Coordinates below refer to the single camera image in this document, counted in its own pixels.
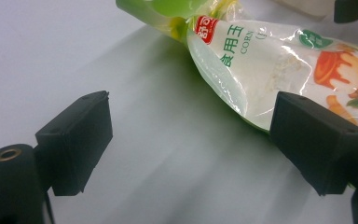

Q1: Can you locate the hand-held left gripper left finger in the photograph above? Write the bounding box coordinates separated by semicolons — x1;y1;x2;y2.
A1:
34;90;114;197

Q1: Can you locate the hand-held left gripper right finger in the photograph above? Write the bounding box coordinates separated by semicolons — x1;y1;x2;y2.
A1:
268;91;358;197

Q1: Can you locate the white starch bag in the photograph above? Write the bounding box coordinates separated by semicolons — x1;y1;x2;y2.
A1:
186;15;358;148

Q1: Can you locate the green plastic bag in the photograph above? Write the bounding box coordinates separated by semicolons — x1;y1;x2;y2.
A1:
115;0;246;48

